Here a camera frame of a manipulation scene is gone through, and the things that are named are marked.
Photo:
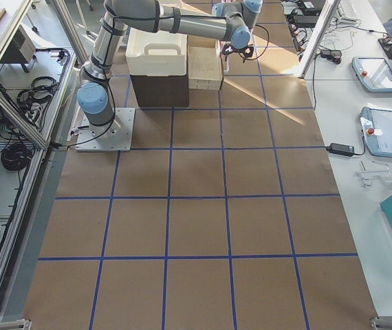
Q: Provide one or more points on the clear acrylic bracket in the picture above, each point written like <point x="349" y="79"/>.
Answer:
<point x="368" y="175"/>

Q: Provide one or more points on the aluminium frame post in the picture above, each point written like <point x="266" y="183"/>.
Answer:
<point x="323" y="22"/>

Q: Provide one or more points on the upper teach pendant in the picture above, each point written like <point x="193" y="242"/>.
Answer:
<point x="374" y="73"/>

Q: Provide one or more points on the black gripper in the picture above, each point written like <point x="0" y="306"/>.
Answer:
<point x="227" y="51"/>

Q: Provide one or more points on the grey metal box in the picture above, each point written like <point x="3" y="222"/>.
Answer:
<point x="21" y="50"/>

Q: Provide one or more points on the teach pendant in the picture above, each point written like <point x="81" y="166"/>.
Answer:
<point x="377" y="130"/>
<point x="374" y="73"/>

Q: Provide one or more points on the white plastic bin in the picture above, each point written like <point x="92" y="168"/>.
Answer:
<point x="156" y="54"/>

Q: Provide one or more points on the black power adapter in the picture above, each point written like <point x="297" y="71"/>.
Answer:
<point x="340" y="149"/>

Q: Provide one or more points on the brown wooden drawer cabinet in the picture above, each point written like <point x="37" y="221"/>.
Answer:
<point x="161" y="91"/>

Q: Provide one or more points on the white drawer with handle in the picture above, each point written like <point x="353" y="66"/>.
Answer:
<point x="205" y="66"/>

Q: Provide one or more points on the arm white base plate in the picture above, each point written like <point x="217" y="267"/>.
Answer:
<point x="116" y="136"/>

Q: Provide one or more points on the lower teach pendant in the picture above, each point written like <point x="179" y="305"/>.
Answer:
<point x="377" y="130"/>

